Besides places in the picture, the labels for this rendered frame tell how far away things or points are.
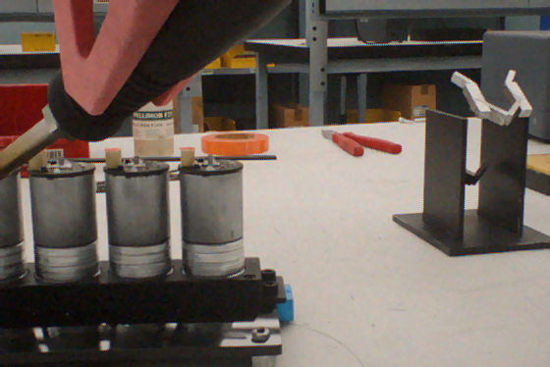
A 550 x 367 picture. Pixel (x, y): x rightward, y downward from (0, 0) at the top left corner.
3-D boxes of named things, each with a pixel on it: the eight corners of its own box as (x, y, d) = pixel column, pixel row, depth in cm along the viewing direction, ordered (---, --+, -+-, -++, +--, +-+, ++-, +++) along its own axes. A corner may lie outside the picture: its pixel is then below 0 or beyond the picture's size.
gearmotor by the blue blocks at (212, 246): (245, 299, 32) (243, 167, 31) (180, 301, 32) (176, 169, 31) (244, 280, 34) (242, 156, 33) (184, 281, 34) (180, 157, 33)
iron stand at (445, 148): (426, 307, 44) (483, 180, 37) (379, 188, 50) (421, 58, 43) (529, 297, 46) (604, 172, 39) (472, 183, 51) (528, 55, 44)
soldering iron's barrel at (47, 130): (-22, 198, 29) (71, 131, 25) (-35, 156, 29) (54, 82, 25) (16, 190, 30) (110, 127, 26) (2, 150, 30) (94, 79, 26)
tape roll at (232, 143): (276, 153, 71) (275, 139, 71) (206, 157, 70) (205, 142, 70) (261, 143, 77) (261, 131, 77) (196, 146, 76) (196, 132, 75)
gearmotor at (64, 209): (96, 303, 31) (88, 170, 30) (29, 305, 31) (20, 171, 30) (105, 283, 34) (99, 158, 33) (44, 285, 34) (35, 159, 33)
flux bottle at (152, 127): (133, 159, 69) (128, 36, 67) (135, 152, 72) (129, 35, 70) (175, 158, 69) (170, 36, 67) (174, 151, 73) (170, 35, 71)
